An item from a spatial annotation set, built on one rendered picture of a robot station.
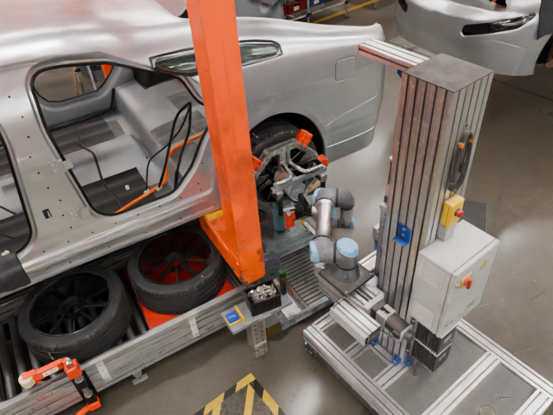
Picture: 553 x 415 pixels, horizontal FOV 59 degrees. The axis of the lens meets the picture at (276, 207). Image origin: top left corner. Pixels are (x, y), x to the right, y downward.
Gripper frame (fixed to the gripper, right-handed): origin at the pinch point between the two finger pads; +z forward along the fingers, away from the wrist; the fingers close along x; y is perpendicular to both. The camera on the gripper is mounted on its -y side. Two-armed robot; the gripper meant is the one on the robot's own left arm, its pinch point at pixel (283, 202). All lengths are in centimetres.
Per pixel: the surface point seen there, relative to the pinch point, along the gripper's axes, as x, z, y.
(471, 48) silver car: 221, -125, -36
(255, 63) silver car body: 12, 16, -91
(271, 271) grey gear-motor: -21.2, 4.9, 44.5
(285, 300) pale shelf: -53, -13, 37
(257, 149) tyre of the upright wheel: 8.8, 18.7, -35.0
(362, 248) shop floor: 51, -51, 75
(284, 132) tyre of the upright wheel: 24.0, 3.9, -40.4
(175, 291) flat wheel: -65, 57, 32
